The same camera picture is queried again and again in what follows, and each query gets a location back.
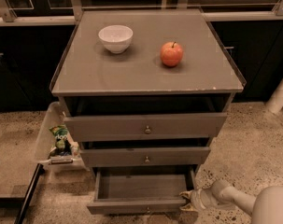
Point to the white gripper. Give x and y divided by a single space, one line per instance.
199 198

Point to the grey bottom drawer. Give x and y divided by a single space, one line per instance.
141 190

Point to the grey drawer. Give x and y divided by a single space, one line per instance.
144 127
152 156
141 190

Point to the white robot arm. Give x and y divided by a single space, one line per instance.
265 208

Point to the grey middle drawer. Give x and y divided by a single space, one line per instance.
152 156

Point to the grey top drawer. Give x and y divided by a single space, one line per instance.
144 127

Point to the grey drawer cabinet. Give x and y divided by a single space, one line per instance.
92 81

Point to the green snack bag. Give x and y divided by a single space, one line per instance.
62 146

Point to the white pole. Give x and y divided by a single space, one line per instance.
275 102

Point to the clear plastic bin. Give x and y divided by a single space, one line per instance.
45 140

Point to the red apple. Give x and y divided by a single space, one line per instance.
171 54

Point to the white ceramic bowl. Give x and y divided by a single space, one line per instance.
116 38

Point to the white metal railing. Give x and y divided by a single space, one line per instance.
34 12

